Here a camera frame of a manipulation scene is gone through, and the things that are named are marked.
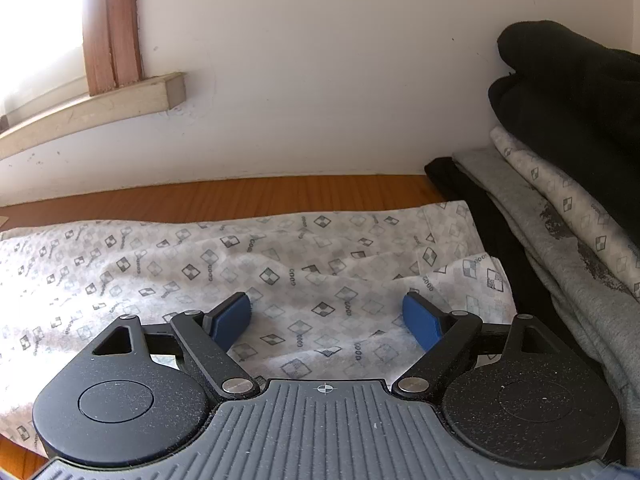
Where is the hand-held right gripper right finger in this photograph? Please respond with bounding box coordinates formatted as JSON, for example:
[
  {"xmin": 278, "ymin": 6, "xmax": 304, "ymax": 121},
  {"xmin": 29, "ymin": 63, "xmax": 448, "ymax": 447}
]
[{"xmin": 390, "ymin": 290, "xmax": 551, "ymax": 401}]

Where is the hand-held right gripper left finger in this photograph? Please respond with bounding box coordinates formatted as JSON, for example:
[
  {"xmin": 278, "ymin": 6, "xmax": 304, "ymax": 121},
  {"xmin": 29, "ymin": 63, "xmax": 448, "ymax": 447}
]
[{"xmin": 90, "ymin": 291, "xmax": 262, "ymax": 401}]

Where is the white checker-print pajama garment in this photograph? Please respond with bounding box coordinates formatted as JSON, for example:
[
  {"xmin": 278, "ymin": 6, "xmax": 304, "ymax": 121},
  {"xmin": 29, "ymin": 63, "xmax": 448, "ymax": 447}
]
[
  {"xmin": 0, "ymin": 200, "xmax": 516, "ymax": 456},
  {"xmin": 489, "ymin": 126, "xmax": 640, "ymax": 303}
]

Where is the stack of folded clothes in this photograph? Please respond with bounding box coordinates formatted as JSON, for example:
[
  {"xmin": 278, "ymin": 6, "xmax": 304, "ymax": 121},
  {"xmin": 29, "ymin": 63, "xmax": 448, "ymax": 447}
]
[{"xmin": 424, "ymin": 156, "xmax": 626, "ymax": 466}]

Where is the grey folded garment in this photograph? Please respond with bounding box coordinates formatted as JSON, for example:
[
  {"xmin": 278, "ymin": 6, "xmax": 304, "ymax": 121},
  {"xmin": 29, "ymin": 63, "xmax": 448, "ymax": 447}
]
[{"xmin": 452, "ymin": 147, "xmax": 640, "ymax": 441}]

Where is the beige window sill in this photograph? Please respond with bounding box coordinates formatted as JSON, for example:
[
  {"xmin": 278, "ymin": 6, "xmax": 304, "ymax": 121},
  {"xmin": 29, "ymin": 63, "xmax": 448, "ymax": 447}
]
[{"xmin": 0, "ymin": 72, "xmax": 187, "ymax": 161}]

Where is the black folded garment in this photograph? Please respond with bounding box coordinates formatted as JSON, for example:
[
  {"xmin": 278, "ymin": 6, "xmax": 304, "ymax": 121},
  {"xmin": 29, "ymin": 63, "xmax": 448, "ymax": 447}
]
[
  {"xmin": 496, "ymin": 20, "xmax": 640, "ymax": 86},
  {"xmin": 487, "ymin": 72, "xmax": 640, "ymax": 246}
]

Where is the white window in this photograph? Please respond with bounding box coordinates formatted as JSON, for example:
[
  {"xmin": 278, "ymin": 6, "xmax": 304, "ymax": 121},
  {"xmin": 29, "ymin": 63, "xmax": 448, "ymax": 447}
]
[{"xmin": 0, "ymin": 0, "xmax": 93, "ymax": 131}]

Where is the brown wooden window frame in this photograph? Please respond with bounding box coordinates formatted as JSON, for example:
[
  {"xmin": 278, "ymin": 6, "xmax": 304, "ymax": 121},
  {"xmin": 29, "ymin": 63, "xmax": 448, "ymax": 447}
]
[{"xmin": 80, "ymin": 0, "xmax": 146, "ymax": 96}]

